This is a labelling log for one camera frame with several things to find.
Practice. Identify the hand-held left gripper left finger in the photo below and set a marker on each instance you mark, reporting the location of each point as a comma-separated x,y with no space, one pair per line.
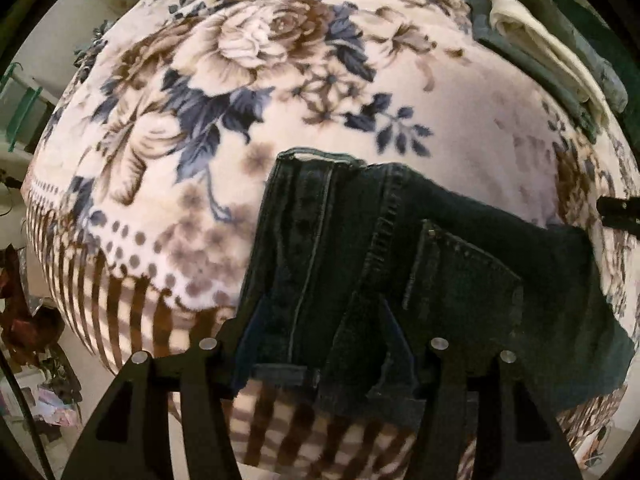
243,360

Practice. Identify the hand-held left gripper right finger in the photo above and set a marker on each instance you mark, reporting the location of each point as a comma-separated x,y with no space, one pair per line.
398,347

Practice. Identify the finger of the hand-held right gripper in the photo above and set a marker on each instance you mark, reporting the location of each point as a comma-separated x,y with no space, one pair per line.
620,214

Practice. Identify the dark denim pants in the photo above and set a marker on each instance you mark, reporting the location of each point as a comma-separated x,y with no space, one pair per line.
450,240

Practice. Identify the dark green folded cloth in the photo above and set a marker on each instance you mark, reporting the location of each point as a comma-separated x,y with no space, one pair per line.
590,25

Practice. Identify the pile of folded clothes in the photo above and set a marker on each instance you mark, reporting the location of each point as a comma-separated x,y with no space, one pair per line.
505,55

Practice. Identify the cream folded cloth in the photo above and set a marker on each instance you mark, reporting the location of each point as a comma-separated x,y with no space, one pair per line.
537,35

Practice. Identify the pile of colourful clutter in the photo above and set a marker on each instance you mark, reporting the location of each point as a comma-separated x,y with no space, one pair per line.
47,400

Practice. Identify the reddish-brown bag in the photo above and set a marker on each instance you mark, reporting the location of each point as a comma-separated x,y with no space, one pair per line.
25,310

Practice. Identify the floral printed blanket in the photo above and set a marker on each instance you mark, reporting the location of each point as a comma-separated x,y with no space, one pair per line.
280,70

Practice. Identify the green plastic rack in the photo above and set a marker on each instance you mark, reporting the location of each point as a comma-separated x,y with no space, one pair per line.
22,105

